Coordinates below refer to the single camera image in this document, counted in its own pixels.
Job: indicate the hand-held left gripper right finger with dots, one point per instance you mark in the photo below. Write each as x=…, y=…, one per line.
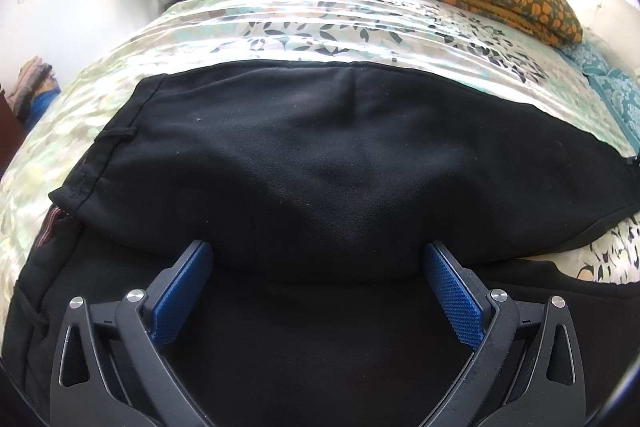
x=457, y=302

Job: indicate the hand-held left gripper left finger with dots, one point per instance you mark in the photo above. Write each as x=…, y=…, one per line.
x=175, y=302

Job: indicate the black pants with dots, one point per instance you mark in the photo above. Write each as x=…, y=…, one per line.
x=320, y=167

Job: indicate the dark wooden cabinet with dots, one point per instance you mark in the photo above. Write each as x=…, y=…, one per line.
x=9, y=117

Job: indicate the pile of folded clothes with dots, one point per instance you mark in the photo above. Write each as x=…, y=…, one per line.
x=35, y=87

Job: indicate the teal patterned pillow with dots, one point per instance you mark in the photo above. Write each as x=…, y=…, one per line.
x=586, y=61
x=620, y=99

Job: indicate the leaf print bedspread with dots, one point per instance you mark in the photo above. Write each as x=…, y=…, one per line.
x=310, y=27

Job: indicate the cream padded headboard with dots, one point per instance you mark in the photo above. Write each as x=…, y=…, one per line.
x=605, y=7

